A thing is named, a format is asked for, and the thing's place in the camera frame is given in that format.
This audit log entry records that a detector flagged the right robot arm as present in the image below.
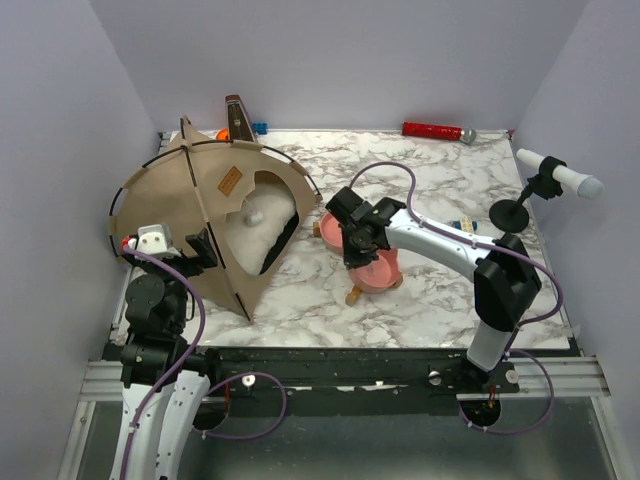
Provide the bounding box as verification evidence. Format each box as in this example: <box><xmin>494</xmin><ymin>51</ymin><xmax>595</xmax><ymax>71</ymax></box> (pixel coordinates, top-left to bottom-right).
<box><xmin>326</xmin><ymin>187</ymin><xmax>541</xmax><ymax>392</ymax></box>

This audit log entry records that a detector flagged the blue small toy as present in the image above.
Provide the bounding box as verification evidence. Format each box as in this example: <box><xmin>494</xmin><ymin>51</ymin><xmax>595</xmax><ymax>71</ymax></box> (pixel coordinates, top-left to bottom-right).
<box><xmin>252</xmin><ymin>122</ymin><xmax>268</xmax><ymax>135</ymax></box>

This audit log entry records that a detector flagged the red glitter toy microphone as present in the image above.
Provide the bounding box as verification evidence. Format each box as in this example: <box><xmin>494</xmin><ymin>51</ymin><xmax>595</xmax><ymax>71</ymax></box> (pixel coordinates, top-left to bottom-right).
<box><xmin>401</xmin><ymin>122</ymin><xmax>477</xmax><ymax>145</ymax></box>

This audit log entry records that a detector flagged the wooden toy car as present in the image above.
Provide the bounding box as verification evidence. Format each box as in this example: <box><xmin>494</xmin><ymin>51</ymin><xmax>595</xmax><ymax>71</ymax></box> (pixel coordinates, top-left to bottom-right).
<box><xmin>451</xmin><ymin>217</ymin><xmax>478</xmax><ymax>233</ymax></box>

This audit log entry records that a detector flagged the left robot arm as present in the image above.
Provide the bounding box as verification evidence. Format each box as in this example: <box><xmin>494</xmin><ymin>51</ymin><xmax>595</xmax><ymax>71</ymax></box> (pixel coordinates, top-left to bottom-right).
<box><xmin>110</xmin><ymin>224</ymin><xmax>222</xmax><ymax>479</ymax></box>

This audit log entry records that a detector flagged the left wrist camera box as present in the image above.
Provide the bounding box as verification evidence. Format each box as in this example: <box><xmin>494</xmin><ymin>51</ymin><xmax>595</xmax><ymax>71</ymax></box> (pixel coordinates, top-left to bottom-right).
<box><xmin>122</xmin><ymin>223</ymin><xmax>178</xmax><ymax>258</ymax></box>

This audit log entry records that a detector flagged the white fluffy pillow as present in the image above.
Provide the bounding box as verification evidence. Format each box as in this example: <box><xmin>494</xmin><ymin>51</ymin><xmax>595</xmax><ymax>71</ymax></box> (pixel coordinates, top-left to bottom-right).
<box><xmin>225</xmin><ymin>183</ymin><xmax>297</xmax><ymax>275</ymax></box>

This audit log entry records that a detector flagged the pink cat-ear pet bowl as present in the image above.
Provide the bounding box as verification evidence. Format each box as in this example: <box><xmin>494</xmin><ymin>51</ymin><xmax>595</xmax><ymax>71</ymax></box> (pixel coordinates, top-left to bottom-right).
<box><xmin>319</xmin><ymin>213</ymin><xmax>343</xmax><ymax>254</ymax></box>

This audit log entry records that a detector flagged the wooden stand frame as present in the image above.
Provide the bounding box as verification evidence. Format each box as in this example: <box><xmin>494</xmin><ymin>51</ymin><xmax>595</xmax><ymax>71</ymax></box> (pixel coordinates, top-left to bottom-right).
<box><xmin>312</xmin><ymin>219</ymin><xmax>404</xmax><ymax>307</ymax></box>

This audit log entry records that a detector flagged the brown wooden metronome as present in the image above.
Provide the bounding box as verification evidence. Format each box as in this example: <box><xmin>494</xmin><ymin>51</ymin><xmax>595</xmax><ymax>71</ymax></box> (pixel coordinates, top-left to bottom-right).
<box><xmin>225</xmin><ymin>95</ymin><xmax>256</xmax><ymax>142</ymax></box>

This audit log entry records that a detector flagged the tan pet tent fabric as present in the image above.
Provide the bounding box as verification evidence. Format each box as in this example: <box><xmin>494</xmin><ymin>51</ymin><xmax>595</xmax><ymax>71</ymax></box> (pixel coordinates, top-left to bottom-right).
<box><xmin>108</xmin><ymin>117</ymin><xmax>322</xmax><ymax>319</ymax></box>

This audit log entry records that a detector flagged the white microphone on mount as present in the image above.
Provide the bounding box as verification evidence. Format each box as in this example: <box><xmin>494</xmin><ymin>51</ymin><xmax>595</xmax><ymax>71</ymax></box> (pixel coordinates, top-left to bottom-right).
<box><xmin>489</xmin><ymin>148</ymin><xmax>604</xmax><ymax>233</ymax></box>

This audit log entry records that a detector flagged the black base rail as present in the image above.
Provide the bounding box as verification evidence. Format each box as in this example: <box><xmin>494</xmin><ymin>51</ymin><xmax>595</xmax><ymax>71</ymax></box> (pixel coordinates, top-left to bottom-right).
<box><xmin>194</xmin><ymin>347</ymin><xmax>519</xmax><ymax>429</ymax></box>

